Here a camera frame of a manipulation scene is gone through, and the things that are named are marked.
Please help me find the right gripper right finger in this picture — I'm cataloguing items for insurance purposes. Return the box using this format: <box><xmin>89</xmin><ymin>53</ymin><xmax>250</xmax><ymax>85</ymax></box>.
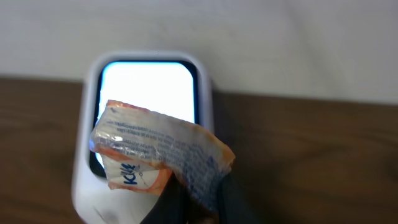
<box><xmin>217</xmin><ymin>174</ymin><xmax>261</xmax><ymax>224</ymax></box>

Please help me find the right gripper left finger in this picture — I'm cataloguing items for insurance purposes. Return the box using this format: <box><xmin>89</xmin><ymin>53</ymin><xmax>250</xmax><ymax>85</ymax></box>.
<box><xmin>141</xmin><ymin>174</ymin><xmax>188</xmax><ymax>224</ymax></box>

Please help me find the small orange snack box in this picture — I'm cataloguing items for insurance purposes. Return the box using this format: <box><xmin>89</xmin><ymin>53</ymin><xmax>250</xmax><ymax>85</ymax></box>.
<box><xmin>90</xmin><ymin>100</ymin><xmax>235</xmax><ymax>212</ymax></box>

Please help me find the white barcode scanner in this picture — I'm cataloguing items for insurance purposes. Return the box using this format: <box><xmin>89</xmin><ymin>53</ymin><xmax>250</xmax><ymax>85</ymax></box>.
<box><xmin>72</xmin><ymin>51</ymin><xmax>214</xmax><ymax>223</ymax></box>

